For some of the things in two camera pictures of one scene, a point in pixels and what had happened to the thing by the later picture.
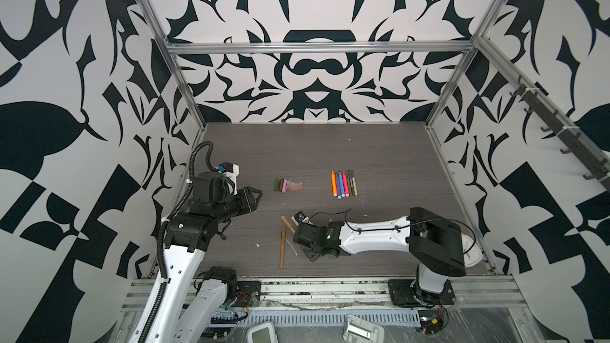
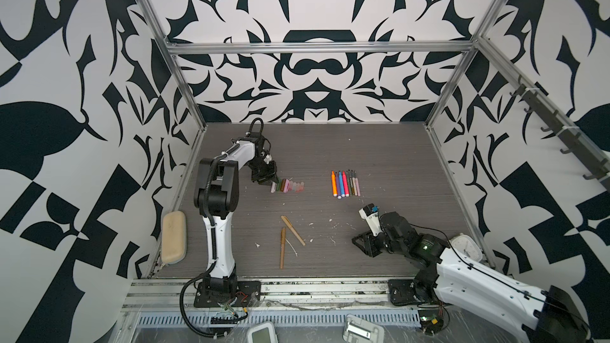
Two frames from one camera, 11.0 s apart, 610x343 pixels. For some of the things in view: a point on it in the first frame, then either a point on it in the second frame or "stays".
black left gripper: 245,201 → 272,176
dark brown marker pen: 351,183 stays
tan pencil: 288,223 stays
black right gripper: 309,254 → 368,242
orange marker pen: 333,184 stays
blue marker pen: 341,186 stays
